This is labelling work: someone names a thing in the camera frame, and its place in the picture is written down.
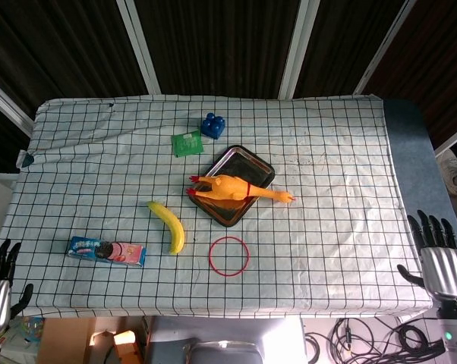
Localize blue building block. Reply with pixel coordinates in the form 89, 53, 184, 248
200, 112, 227, 141

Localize green packet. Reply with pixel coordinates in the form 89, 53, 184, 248
170, 130, 205, 158

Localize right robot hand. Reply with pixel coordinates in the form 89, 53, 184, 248
397, 209, 457, 304

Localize white shoe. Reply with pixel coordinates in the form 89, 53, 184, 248
437, 149, 457, 196

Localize thin red ring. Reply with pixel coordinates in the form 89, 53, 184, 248
208, 236, 251, 277

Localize stainless steel tray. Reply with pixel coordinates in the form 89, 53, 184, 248
193, 144, 276, 228

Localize blue pink cookie box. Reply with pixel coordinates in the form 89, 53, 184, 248
66, 236, 147, 268

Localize white frame post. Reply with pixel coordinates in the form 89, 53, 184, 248
278, 0, 314, 100
434, 123, 457, 157
115, 0, 162, 96
0, 74, 35, 137
352, 0, 418, 96

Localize orange rubber chicken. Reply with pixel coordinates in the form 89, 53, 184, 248
185, 174, 297, 206

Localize tangled black floor cables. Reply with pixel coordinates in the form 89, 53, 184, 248
304, 317, 446, 364

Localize brown cardboard box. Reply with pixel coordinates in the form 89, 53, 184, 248
42, 317, 148, 364

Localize dark curtain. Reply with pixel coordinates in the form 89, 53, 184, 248
0, 0, 457, 174

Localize yellow banana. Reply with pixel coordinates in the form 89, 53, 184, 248
147, 200, 186, 256

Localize white black checked tablecloth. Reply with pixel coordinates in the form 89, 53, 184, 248
8, 93, 433, 319

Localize colourful plastic bag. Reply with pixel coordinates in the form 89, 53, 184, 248
2, 317, 46, 361

